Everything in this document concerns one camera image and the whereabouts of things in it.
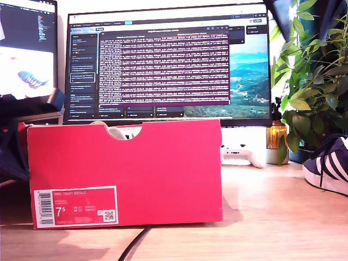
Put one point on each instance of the pale green pot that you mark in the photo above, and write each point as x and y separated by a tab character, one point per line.
273	157

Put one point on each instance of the amber pump bottle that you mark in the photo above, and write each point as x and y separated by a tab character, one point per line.
276	133

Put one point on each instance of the white game controller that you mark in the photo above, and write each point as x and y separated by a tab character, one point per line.
239	156

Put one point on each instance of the black planter tray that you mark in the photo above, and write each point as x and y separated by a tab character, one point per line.
299	157

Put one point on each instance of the green leafy houseplant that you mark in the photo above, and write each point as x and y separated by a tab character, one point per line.
312	81

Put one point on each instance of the red cardboard shoebox with lid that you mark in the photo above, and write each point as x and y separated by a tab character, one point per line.
136	174

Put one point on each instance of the small black computer monitor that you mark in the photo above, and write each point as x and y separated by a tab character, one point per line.
27	27

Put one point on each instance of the dark teal curtain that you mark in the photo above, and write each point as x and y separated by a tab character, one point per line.
310	6

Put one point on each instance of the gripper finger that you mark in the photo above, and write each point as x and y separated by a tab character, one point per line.
340	13
280	13

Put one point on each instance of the wide black computer monitor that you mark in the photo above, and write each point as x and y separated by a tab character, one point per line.
163	68

